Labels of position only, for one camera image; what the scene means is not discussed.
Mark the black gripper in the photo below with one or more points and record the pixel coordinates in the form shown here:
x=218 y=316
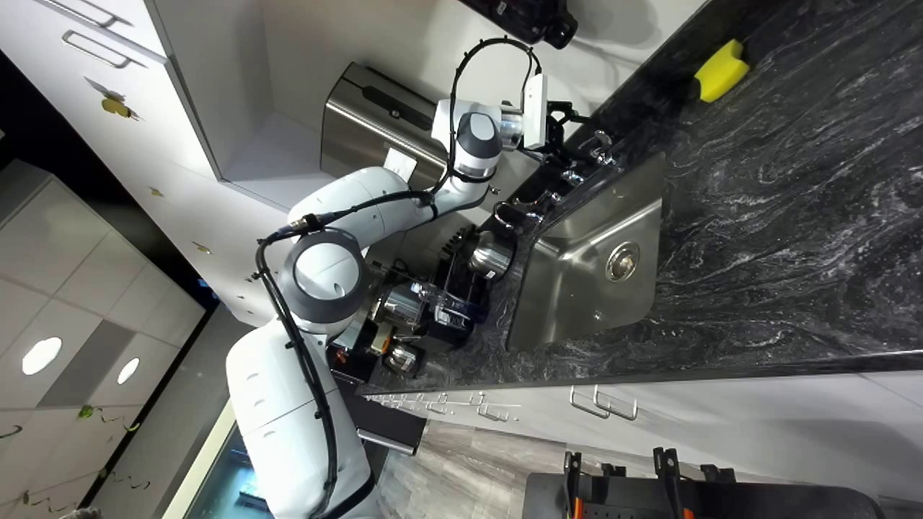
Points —
x=569 y=134

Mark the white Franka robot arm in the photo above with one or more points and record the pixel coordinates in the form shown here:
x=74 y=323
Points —
x=290 y=421

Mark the chrome tap with black base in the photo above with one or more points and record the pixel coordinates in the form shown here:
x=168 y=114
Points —
x=486 y=260

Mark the round metal sink drain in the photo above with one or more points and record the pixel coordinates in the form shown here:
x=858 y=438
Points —
x=623 y=260

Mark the stainless steel sink basin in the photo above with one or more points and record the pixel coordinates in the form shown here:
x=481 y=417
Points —
x=586 y=277

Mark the yellow sponge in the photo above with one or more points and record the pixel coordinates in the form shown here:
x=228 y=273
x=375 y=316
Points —
x=721 y=71

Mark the small chrome canister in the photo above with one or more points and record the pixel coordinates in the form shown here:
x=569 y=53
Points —
x=403 y=358

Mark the white cabinet front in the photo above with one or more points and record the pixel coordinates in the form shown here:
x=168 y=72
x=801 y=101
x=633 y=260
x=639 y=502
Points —
x=732 y=421

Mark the orange black spring clamp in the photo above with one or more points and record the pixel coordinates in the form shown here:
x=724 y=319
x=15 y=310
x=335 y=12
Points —
x=574 y=486
x=670 y=480

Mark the yellow sticker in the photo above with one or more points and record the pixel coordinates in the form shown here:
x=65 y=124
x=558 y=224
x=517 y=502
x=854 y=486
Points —
x=117 y=105

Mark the round ceiling light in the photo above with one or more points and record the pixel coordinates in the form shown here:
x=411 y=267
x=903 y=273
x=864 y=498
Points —
x=129 y=371
x=41 y=355

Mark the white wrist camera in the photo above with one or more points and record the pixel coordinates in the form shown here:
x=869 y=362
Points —
x=535 y=107

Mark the black camera device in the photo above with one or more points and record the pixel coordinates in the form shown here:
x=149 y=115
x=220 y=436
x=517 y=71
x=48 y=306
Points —
x=522 y=17

